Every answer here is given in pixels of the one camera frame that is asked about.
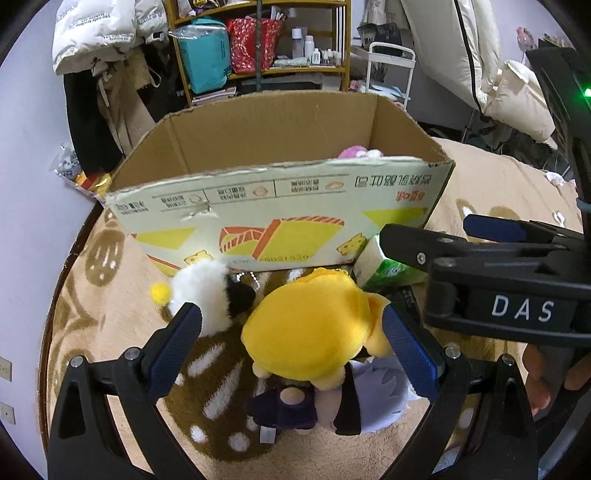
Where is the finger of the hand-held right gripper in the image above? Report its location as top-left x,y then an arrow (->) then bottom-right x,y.
462,213 -> 585,245
379,224 -> 468,278

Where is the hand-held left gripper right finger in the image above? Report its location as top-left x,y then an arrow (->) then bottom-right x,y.
379,305 -> 541,480

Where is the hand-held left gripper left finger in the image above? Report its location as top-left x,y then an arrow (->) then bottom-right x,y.
46,302 -> 213,480

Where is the printed cardboard box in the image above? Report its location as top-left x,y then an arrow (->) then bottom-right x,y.
104,90 -> 456,278

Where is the person's right hand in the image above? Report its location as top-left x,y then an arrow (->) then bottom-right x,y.
522,344 -> 591,418

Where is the green and white carton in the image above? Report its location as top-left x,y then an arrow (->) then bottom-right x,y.
353,233 -> 428,292

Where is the purple-haired plush doll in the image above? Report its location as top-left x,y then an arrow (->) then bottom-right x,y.
245,355 -> 422,437

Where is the white plush toy yellow pompom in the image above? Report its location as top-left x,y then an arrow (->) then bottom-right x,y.
150,257 -> 257,336

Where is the pink plush toy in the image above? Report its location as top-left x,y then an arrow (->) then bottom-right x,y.
336,145 -> 387,160

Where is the white rolling cart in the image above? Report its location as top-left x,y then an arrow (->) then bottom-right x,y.
366,41 -> 417,112

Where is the cream down coat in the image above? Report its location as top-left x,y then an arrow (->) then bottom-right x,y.
399,0 -> 505,114

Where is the clear plastic bag of toys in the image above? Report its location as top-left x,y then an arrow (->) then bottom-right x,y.
52,143 -> 114,198

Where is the black bag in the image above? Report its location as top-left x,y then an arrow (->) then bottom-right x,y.
357,23 -> 403,48

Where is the wooden shelf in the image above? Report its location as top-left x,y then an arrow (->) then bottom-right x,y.
164,0 -> 352,110

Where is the black hanging garment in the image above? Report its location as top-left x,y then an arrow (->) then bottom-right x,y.
64,44 -> 185,172

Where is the stack of books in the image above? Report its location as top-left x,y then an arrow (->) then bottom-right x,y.
191,85 -> 239,108

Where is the red patterned gift bag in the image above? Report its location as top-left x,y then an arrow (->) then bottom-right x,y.
226,17 -> 285,75

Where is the beige tote bag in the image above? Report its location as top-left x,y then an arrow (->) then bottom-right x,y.
96,46 -> 158,158

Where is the teal bag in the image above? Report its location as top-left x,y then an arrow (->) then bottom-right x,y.
177,18 -> 232,96

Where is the white puffer jacket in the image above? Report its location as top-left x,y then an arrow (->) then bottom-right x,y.
52,0 -> 170,75

